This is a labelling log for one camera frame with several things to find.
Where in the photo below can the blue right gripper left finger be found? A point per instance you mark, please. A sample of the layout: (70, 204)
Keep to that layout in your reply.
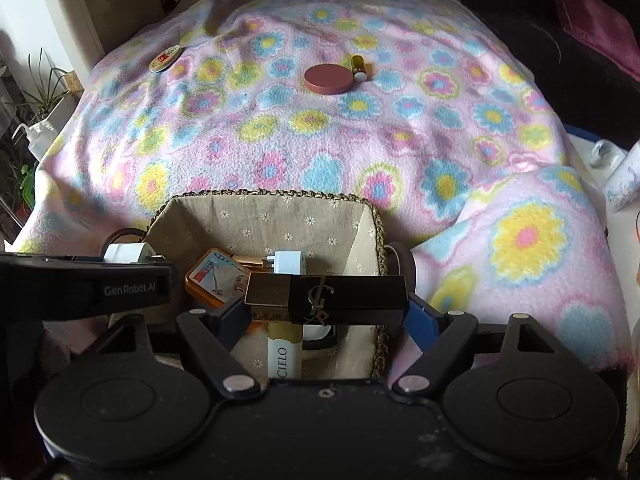
(231, 322)

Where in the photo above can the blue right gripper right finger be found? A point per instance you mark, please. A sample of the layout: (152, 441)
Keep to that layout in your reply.
(422, 322)

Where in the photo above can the orange tin with picture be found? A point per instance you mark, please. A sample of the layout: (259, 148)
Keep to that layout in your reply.
(215, 279)

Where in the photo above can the gold white Cielo perfume bottle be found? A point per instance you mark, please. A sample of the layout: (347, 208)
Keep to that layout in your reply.
(284, 351)

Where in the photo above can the white UK plug adapter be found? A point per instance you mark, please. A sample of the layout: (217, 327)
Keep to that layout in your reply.
(291, 262)

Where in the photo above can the black gold YSL lipstick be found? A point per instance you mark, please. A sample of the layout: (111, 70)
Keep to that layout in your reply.
(324, 300)

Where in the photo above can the white USB charger cube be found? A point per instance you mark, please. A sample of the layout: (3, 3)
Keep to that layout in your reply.
(127, 253)

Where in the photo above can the gold tube in basket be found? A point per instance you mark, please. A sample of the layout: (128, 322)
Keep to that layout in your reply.
(252, 262)

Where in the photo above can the black compact with white puff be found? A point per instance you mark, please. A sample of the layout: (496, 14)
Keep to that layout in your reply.
(317, 337)

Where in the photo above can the woven basket with fabric lining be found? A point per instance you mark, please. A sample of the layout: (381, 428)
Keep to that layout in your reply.
(223, 242)

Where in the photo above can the white spray bottle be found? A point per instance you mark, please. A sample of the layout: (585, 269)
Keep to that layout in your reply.
(40, 136)

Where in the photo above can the potted green plant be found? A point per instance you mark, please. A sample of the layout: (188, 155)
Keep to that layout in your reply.
(48, 90)

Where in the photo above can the white patterned bottle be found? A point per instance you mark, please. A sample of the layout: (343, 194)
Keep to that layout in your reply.
(622, 186)

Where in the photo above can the pink floral fleece blanket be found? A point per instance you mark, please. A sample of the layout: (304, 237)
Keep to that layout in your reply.
(449, 138)

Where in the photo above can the small amber glass vial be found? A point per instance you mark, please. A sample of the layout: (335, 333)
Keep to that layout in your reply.
(359, 69)

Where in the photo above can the round reddish-brown compact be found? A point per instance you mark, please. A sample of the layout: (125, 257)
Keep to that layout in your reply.
(329, 79)

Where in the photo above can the black sofa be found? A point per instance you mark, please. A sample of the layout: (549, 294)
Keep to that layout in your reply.
(584, 88)

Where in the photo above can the magenta cushion right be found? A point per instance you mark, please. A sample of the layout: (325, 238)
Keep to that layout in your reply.
(597, 25)

